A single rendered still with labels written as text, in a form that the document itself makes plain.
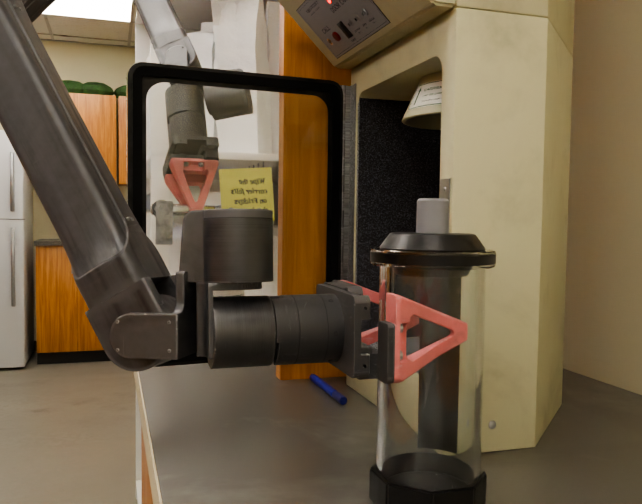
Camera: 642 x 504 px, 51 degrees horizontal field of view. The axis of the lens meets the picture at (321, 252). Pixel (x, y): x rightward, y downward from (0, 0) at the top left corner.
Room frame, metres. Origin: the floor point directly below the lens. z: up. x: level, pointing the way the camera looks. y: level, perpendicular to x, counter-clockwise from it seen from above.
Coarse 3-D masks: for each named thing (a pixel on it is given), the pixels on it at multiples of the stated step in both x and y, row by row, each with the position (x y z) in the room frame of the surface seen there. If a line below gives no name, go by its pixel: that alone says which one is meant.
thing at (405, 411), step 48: (384, 288) 0.57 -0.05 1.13; (432, 288) 0.55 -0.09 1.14; (480, 288) 0.56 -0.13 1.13; (432, 336) 0.55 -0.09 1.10; (480, 336) 0.57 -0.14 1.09; (384, 384) 0.57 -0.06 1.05; (432, 384) 0.55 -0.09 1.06; (480, 384) 0.57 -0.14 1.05; (384, 432) 0.57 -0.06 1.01; (432, 432) 0.55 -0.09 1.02; (480, 432) 0.57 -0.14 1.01; (432, 480) 0.55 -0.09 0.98
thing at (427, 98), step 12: (420, 84) 0.85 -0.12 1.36; (432, 84) 0.83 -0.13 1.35; (420, 96) 0.84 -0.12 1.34; (432, 96) 0.82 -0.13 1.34; (408, 108) 0.86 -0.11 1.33; (420, 108) 0.82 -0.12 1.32; (432, 108) 0.81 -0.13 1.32; (408, 120) 0.90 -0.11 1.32; (420, 120) 0.92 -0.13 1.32; (432, 120) 0.94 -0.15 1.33
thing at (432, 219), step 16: (432, 208) 0.58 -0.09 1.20; (448, 208) 0.59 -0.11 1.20; (416, 224) 0.59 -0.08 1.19; (432, 224) 0.58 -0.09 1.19; (448, 224) 0.59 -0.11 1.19; (384, 240) 0.59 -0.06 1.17; (400, 240) 0.57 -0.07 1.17; (416, 240) 0.56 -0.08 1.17; (432, 240) 0.55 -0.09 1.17; (448, 240) 0.55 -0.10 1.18; (464, 240) 0.56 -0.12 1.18
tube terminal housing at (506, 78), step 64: (512, 0) 0.73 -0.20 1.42; (384, 64) 0.89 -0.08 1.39; (448, 64) 0.72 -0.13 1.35; (512, 64) 0.73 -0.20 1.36; (448, 128) 0.72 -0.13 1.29; (512, 128) 0.73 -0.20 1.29; (512, 192) 0.73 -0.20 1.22; (512, 256) 0.73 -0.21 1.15; (512, 320) 0.73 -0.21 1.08; (512, 384) 0.73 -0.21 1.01; (512, 448) 0.73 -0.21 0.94
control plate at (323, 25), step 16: (320, 0) 0.88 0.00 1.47; (336, 0) 0.84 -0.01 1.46; (352, 0) 0.82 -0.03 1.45; (368, 0) 0.79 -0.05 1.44; (304, 16) 0.95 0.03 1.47; (320, 16) 0.91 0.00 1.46; (336, 16) 0.88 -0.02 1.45; (352, 16) 0.84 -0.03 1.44; (368, 16) 0.82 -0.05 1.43; (384, 16) 0.79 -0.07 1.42; (320, 32) 0.95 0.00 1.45; (352, 32) 0.88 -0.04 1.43; (368, 32) 0.84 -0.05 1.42; (336, 48) 0.95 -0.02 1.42; (352, 48) 0.91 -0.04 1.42
